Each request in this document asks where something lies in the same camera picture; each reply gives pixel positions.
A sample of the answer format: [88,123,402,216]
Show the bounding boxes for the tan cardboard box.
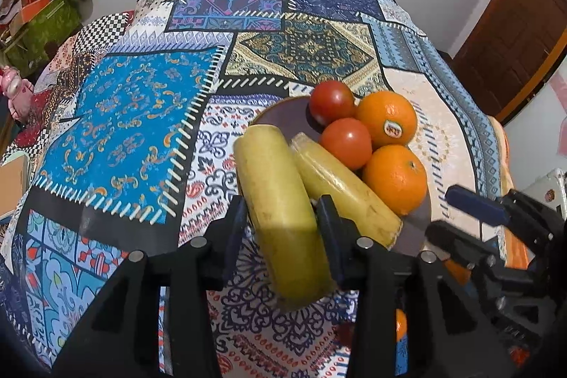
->
[0,152,29,224]

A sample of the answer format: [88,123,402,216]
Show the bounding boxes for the patchwork printed blanket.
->
[0,0,517,378]

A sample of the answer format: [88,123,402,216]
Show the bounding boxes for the yellow banana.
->
[233,125,337,312]
[290,132,404,249]

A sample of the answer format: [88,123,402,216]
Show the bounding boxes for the small tangerine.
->
[395,308,408,343]

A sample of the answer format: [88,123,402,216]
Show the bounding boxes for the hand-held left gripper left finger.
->
[53,194,249,378]

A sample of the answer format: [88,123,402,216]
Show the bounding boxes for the brown wooden door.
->
[452,0,567,124]

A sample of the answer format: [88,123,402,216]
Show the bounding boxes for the purple round plate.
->
[247,95,437,259]

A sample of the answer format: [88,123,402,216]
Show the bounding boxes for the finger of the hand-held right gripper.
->
[424,220,498,271]
[445,184,555,255]

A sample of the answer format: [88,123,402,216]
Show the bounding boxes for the large orange with sticker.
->
[355,91,418,147]

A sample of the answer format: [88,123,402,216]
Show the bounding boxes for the red tomato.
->
[320,118,374,171]
[309,80,356,126]

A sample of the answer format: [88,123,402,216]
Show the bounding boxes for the green patterned bag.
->
[2,0,83,73]

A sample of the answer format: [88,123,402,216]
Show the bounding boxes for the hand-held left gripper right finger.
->
[315,194,517,378]

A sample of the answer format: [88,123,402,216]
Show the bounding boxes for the white plastic object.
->
[523,168,567,221]

